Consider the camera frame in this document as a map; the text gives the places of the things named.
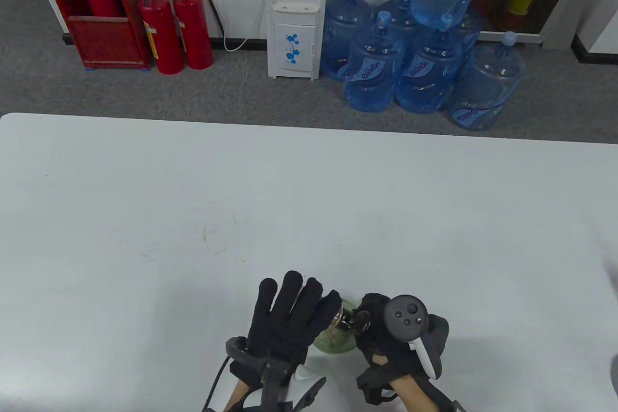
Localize white water dispenser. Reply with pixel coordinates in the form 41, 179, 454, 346
267, 0, 330, 81

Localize black handheld controller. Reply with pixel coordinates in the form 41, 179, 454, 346
384, 295, 450, 381

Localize green glass bottle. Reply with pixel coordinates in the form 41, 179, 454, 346
313, 298, 361, 354

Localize person's right forearm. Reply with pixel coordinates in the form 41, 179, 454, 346
389, 376, 435, 412

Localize clear seasoning bottle black cap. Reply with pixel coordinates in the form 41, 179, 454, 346
331, 308, 372, 335

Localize person's left hand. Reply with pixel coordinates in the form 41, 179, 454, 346
228, 270, 341, 387

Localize black right wrist mount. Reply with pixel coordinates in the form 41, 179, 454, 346
356, 365, 466, 412

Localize red fire extinguisher cabinet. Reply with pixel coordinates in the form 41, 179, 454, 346
34, 0, 151, 70

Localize black left wrist mount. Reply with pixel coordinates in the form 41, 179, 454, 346
225, 336, 328, 412

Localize black cable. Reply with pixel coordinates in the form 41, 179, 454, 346
200, 354, 230, 412

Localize white left wrist tracker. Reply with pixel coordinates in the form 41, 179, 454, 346
241, 361, 328, 412

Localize cluster of blue water jugs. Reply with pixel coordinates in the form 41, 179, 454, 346
321, 0, 527, 132

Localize person's right hand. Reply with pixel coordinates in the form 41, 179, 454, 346
355, 293, 429, 379

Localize black wrist mount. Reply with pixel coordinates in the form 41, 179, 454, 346
225, 336, 328, 412
356, 365, 466, 412

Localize white power cable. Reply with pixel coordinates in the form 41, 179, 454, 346
214, 0, 269, 52

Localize person's left forearm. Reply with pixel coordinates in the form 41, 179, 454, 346
225, 381, 253, 412

